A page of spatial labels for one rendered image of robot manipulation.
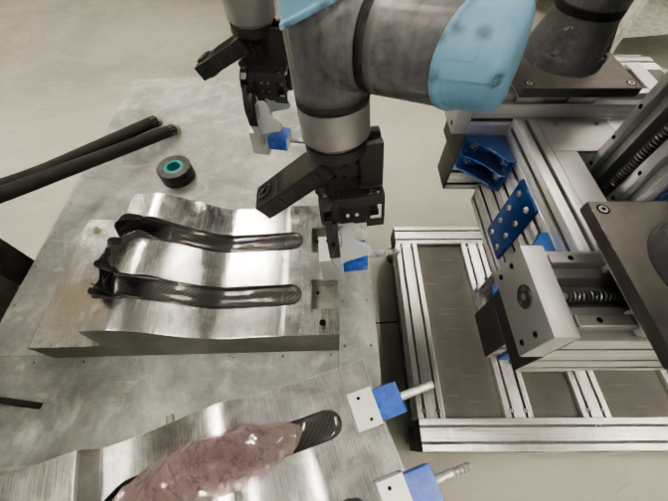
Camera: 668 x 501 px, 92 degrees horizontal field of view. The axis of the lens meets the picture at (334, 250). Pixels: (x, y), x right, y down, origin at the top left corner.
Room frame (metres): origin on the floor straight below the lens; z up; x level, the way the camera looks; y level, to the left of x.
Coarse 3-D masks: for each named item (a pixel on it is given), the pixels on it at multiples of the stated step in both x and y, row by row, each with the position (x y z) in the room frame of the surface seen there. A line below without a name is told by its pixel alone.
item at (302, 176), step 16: (304, 160) 0.30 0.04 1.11; (272, 176) 0.31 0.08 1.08; (288, 176) 0.29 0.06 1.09; (304, 176) 0.27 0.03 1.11; (320, 176) 0.27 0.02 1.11; (256, 192) 0.30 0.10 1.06; (272, 192) 0.28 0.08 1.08; (288, 192) 0.27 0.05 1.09; (304, 192) 0.27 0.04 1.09; (256, 208) 0.26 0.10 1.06; (272, 208) 0.26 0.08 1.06
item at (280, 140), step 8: (288, 128) 0.58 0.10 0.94; (264, 136) 0.55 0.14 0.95; (272, 136) 0.55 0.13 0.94; (280, 136) 0.55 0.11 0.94; (288, 136) 0.56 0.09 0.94; (256, 144) 0.55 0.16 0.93; (264, 144) 0.55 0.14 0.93; (272, 144) 0.55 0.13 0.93; (280, 144) 0.54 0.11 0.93; (288, 144) 0.55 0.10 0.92; (256, 152) 0.55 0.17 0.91; (264, 152) 0.55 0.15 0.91
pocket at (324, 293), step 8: (312, 280) 0.25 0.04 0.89; (320, 280) 0.25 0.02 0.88; (328, 280) 0.25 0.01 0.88; (336, 280) 0.25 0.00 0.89; (312, 288) 0.25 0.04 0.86; (320, 288) 0.25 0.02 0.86; (328, 288) 0.25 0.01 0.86; (336, 288) 0.24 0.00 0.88; (312, 296) 0.23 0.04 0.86; (320, 296) 0.23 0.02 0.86; (328, 296) 0.23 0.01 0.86; (336, 296) 0.23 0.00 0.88; (312, 304) 0.22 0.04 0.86; (320, 304) 0.22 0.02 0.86; (328, 304) 0.22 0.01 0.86; (336, 304) 0.21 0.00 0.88
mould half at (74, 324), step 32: (96, 224) 0.39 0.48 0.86; (192, 224) 0.36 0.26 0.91; (224, 224) 0.37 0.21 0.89; (256, 224) 0.38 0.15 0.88; (288, 224) 0.37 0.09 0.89; (320, 224) 0.37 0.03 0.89; (96, 256) 0.32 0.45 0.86; (128, 256) 0.27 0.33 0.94; (160, 256) 0.28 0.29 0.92; (192, 256) 0.29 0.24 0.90; (224, 256) 0.30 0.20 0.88; (256, 256) 0.30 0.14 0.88; (288, 256) 0.30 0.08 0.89; (64, 288) 0.25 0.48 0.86; (64, 320) 0.19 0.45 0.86; (96, 320) 0.16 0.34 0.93; (128, 320) 0.17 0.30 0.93; (160, 320) 0.17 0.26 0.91; (192, 320) 0.18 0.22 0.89; (224, 320) 0.18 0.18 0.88; (256, 320) 0.18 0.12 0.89; (288, 320) 0.18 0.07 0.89; (64, 352) 0.15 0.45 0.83; (96, 352) 0.15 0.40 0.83; (128, 352) 0.15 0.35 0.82; (160, 352) 0.15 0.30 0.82; (192, 352) 0.15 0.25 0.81; (224, 352) 0.15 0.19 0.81; (256, 352) 0.15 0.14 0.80
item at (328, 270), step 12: (324, 240) 0.29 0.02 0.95; (324, 252) 0.27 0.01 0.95; (372, 252) 0.28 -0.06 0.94; (384, 252) 0.28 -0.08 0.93; (396, 252) 0.28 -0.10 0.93; (324, 264) 0.25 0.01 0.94; (348, 264) 0.26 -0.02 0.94; (360, 264) 0.26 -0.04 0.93; (324, 276) 0.25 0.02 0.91; (336, 276) 0.25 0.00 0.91
